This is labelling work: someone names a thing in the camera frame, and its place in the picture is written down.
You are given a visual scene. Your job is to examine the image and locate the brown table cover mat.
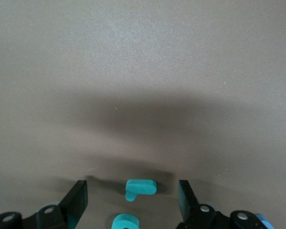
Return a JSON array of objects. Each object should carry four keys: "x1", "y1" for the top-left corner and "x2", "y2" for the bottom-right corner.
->
[{"x1": 0, "y1": 0, "x2": 286, "y2": 229}]

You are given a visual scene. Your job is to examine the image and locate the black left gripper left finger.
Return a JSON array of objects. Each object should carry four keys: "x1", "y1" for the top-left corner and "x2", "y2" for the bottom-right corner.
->
[{"x1": 0, "y1": 180, "x2": 88, "y2": 229}]

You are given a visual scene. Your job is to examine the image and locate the teal foam letter l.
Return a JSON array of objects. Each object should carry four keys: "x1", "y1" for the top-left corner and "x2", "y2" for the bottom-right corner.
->
[{"x1": 125, "y1": 178, "x2": 157, "y2": 202}]

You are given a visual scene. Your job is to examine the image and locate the teal foam letter c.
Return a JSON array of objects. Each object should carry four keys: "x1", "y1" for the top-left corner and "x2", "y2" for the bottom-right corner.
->
[{"x1": 111, "y1": 213, "x2": 140, "y2": 229}]

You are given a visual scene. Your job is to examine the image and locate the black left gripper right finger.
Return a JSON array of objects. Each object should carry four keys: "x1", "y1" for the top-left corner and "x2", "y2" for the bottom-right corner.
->
[{"x1": 176, "y1": 180, "x2": 263, "y2": 229}]

